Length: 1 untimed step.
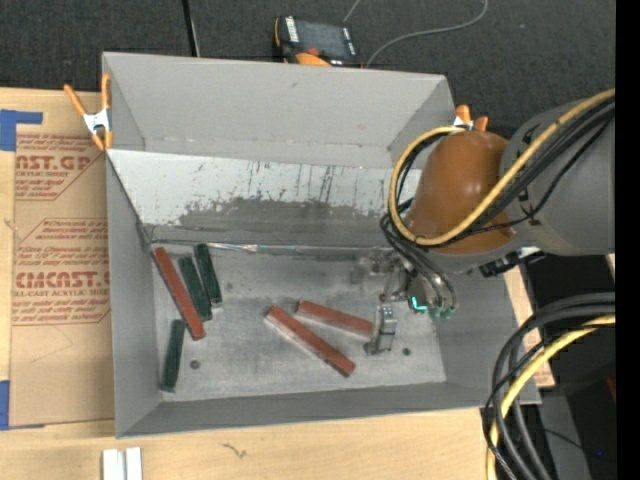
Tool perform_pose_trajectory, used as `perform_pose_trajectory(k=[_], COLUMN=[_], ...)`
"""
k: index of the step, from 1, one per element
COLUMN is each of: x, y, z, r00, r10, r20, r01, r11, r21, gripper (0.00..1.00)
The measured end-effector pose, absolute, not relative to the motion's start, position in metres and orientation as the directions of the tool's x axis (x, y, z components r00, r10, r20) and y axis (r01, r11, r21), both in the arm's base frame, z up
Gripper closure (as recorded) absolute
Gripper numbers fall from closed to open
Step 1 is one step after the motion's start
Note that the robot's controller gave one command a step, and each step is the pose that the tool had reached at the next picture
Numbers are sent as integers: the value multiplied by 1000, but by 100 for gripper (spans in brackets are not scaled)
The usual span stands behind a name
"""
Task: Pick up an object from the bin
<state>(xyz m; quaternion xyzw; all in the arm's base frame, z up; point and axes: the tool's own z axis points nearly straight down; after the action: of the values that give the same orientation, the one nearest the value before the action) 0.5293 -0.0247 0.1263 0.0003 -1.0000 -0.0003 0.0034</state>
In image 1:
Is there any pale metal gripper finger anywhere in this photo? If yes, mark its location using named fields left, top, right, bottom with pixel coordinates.
left=364, top=305, right=400, bottom=357
left=380, top=266, right=402, bottom=303

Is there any red-brown flat block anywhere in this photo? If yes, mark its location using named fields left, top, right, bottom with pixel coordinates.
left=151, top=246, right=208, bottom=342
left=294, top=298, right=377, bottom=342
left=263, top=304, right=358, bottom=379

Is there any dark green flat block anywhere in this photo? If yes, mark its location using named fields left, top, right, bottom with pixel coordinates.
left=177, top=254, right=214, bottom=322
left=159, top=318, right=187, bottom=393
left=193, top=242, right=224, bottom=310

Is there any grey metal bin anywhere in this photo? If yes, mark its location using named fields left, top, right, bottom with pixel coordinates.
left=101, top=51, right=544, bottom=440

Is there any brown cardboard board, red print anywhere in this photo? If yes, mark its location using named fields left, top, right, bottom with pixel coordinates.
left=0, top=86, right=556, bottom=430

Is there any black cylinder on white bracket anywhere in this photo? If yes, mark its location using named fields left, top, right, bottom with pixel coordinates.
left=478, top=246, right=546, bottom=278

